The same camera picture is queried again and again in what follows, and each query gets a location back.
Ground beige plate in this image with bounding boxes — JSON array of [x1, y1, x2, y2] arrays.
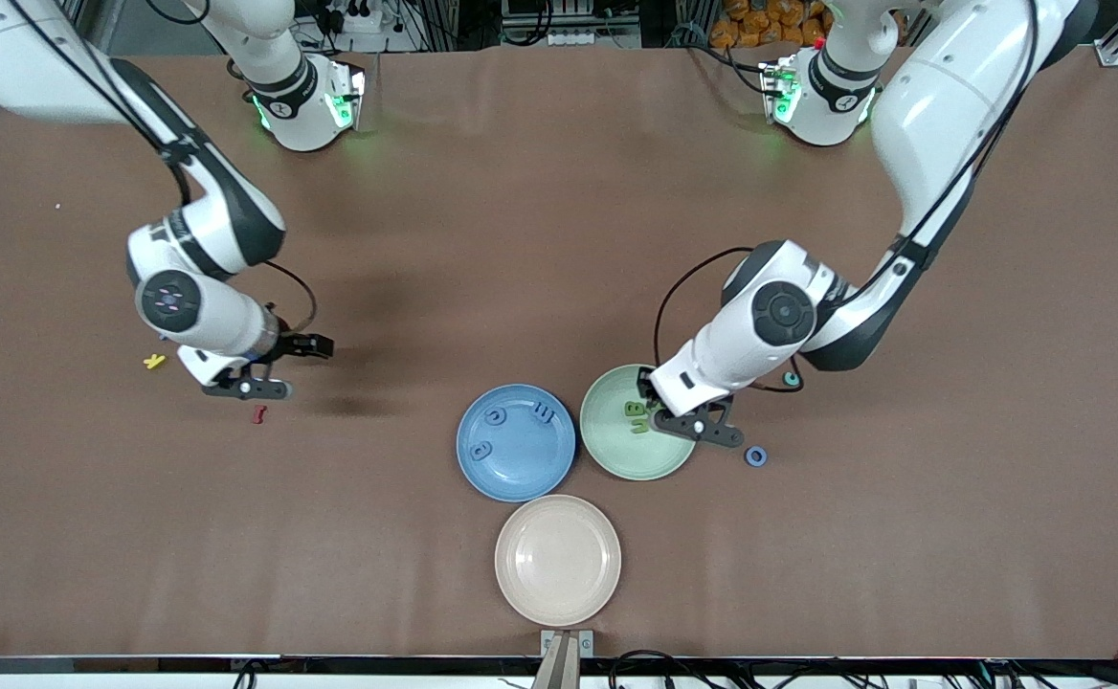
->
[[494, 494, 622, 629]]

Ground orange bags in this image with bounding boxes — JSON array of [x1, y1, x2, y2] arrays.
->
[[709, 0, 828, 49]]

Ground blue plate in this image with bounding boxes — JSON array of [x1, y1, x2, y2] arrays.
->
[[456, 384, 577, 503]]

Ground light green plate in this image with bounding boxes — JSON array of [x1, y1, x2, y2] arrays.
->
[[579, 364, 700, 481]]

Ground silver table edge rail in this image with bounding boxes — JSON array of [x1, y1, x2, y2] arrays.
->
[[0, 655, 1118, 677]]

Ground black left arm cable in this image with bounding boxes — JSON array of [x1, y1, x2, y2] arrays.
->
[[653, 0, 1039, 393]]

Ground grey base connector box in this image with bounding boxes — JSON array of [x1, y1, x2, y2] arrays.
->
[[760, 59, 801, 123], [324, 65, 367, 131]]

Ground grey metal table bracket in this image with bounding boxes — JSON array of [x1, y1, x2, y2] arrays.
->
[[532, 629, 595, 689]]

